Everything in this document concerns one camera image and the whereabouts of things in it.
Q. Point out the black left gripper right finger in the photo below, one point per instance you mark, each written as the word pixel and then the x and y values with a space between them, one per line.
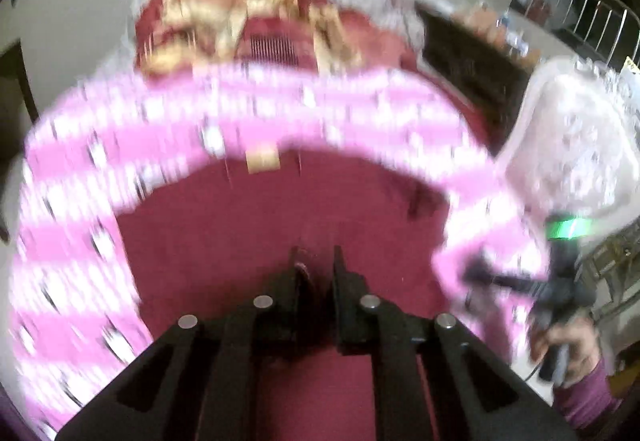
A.
pixel 434 379

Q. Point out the dark red garment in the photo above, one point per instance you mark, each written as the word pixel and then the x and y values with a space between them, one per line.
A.
pixel 209 242

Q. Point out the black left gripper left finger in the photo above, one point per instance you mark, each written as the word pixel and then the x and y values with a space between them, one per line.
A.
pixel 198 381

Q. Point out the light floral duvet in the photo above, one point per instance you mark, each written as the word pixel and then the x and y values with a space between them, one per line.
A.
pixel 575 145

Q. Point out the pink penguin bed sheet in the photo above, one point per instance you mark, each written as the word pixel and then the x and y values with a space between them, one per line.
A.
pixel 106 145

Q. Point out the right hand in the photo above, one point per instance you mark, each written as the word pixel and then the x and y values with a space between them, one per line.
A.
pixel 580 339

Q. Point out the metal railing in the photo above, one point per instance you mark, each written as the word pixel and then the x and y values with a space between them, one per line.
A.
pixel 605 31

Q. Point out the red yellow floral blanket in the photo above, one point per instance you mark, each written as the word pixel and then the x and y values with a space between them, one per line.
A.
pixel 312 35

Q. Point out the purple right sleeve forearm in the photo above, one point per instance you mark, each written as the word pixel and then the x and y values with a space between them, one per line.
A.
pixel 588 404

